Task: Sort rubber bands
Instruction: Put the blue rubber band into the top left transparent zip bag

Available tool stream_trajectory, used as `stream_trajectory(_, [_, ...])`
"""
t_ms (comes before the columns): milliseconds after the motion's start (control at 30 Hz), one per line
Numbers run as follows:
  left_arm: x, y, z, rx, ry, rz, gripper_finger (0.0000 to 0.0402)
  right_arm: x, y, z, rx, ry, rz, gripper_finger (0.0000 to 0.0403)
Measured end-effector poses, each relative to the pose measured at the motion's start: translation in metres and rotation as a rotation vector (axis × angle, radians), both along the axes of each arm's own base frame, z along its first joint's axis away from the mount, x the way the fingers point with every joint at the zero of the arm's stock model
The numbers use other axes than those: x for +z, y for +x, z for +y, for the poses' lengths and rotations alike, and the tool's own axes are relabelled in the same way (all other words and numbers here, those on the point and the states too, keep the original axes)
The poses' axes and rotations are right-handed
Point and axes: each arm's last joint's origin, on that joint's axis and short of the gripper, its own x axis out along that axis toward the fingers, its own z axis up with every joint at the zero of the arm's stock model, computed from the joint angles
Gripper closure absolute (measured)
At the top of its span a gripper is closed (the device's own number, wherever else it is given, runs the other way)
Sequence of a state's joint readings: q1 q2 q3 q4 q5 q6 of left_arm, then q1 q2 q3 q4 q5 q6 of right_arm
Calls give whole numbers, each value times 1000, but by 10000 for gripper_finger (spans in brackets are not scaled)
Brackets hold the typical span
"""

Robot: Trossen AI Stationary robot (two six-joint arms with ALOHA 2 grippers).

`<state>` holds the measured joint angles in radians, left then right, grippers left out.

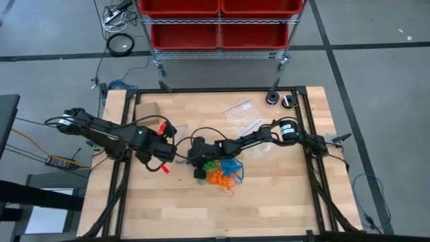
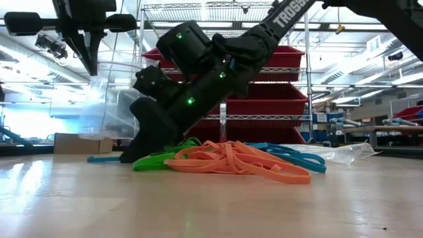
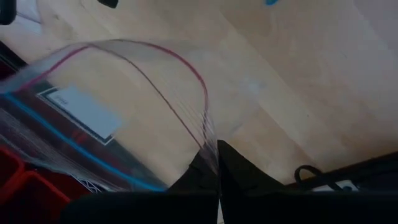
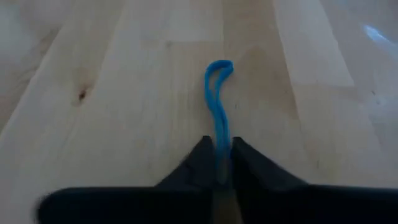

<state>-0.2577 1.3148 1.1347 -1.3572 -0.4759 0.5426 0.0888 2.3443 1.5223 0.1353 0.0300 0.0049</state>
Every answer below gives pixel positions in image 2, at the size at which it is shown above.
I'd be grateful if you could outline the red storage bin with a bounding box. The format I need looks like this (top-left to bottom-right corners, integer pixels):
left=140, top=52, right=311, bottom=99
left=393, top=105, right=423, bottom=122

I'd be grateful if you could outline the red plastic bin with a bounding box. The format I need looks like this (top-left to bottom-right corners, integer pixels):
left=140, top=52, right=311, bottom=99
left=184, top=127, right=221, bottom=146
left=141, top=48, right=176, bottom=82
left=225, top=127, right=307, bottom=146
left=250, top=45, right=305, bottom=83
left=211, top=82, right=309, bottom=128

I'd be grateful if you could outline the yellow hanging cord plug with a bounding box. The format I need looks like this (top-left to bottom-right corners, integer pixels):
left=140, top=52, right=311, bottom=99
left=335, top=6, right=347, bottom=36

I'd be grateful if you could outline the chrome wire shelf rack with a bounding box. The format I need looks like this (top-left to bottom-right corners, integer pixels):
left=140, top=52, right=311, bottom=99
left=134, top=1, right=315, bottom=148

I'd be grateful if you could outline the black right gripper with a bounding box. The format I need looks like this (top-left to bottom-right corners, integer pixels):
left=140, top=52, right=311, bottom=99
left=119, top=65, right=239, bottom=163

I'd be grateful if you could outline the white ceiling air vent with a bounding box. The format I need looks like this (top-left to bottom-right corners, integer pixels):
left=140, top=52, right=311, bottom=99
left=365, top=34, right=381, bottom=53

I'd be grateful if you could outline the blue rubber band bunch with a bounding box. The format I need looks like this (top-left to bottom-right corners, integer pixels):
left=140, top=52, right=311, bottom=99
left=244, top=141, right=328, bottom=175

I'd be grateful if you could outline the small cardboard box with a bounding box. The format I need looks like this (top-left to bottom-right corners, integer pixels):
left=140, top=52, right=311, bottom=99
left=54, top=132, right=114, bottom=155

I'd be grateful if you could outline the black ceiling spotlight cluster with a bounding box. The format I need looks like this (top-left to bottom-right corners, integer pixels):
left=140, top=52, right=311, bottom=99
left=34, top=34, right=69, bottom=61

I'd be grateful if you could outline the blue labelled box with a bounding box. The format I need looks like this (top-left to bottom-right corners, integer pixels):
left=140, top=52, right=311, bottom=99
left=312, top=112, right=336, bottom=124

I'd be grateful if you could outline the green rubber band bunch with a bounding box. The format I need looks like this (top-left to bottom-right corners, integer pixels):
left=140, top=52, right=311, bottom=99
left=132, top=137, right=202, bottom=172

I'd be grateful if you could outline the wooden workbench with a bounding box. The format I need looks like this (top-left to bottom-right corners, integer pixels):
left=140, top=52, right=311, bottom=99
left=342, top=124, right=423, bottom=148

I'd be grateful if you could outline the clear plastic zip bag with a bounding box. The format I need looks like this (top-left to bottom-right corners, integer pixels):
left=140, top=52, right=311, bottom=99
left=78, top=59, right=141, bottom=141
left=280, top=141, right=381, bottom=165

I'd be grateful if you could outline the black ceiling device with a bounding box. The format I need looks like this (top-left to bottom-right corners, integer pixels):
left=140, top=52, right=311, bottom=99
left=387, top=51, right=404, bottom=63

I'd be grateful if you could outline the orange rubber band bunch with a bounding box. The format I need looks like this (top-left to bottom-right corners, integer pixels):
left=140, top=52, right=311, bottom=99
left=164, top=139, right=313, bottom=185

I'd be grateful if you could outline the blue storage bin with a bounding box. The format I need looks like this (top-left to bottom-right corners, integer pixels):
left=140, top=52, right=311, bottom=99
left=300, top=130, right=328, bottom=143

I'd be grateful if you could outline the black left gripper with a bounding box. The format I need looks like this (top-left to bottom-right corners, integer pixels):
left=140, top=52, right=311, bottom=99
left=3, top=0, right=138, bottom=76

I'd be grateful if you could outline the pale blue padded tube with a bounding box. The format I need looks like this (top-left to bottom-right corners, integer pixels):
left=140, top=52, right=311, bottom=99
left=329, top=116, right=364, bottom=130
left=382, top=118, right=421, bottom=128

